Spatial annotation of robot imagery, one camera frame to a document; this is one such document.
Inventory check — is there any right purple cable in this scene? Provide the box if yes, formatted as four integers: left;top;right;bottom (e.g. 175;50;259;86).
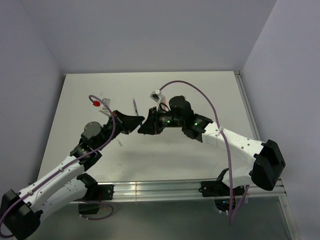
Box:
158;80;251;225

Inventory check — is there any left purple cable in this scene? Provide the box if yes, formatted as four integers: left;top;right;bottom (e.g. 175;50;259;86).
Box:
0;94;116;238

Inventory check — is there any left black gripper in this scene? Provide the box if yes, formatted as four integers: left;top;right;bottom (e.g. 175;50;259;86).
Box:
96;109;144;150

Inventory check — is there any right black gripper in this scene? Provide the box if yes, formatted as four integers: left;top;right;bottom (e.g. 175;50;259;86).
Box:
137;106;185;135

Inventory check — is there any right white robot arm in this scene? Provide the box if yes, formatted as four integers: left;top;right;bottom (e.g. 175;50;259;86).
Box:
138;91;286;195

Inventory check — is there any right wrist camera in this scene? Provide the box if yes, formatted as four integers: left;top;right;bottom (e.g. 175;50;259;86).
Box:
149;89;168;112

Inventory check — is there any purple cable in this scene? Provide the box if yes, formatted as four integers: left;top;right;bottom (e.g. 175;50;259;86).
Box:
0;94;116;238
158;80;251;225

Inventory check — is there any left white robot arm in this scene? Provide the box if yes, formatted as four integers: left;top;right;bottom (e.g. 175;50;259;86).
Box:
0;110;145;240

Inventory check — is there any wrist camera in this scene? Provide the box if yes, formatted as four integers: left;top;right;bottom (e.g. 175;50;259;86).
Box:
149;89;168;112
93;98;111;117

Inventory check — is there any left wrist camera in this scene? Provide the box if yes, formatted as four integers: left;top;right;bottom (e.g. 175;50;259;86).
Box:
93;98;111;117

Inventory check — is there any purple pen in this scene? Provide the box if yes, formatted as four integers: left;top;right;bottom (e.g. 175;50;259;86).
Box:
132;97;140;116

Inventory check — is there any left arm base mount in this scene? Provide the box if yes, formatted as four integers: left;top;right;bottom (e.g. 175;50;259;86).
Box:
76;184;115;221

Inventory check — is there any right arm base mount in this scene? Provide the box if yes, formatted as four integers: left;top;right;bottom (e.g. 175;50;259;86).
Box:
198;168;231;214

